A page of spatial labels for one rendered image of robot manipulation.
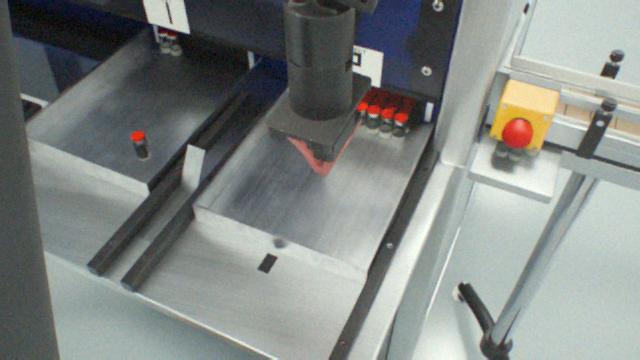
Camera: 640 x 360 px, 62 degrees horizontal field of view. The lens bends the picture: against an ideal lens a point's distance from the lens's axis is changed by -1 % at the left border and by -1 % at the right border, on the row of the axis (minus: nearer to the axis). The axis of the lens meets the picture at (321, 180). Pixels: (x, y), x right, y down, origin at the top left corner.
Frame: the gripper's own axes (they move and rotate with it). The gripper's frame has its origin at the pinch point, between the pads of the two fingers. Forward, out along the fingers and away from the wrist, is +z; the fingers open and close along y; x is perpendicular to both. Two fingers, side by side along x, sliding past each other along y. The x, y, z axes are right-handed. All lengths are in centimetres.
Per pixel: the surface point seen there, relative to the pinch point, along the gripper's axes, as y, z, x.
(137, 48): 30, 20, 54
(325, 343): -9.4, 20.1, -4.7
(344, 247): 4.3, 20.1, -1.2
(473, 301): 52, 99, -23
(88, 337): -2, 108, 77
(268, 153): 15.9, 20.3, 17.1
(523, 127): 23.6, 7.3, -18.2
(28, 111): 11, 27, 68
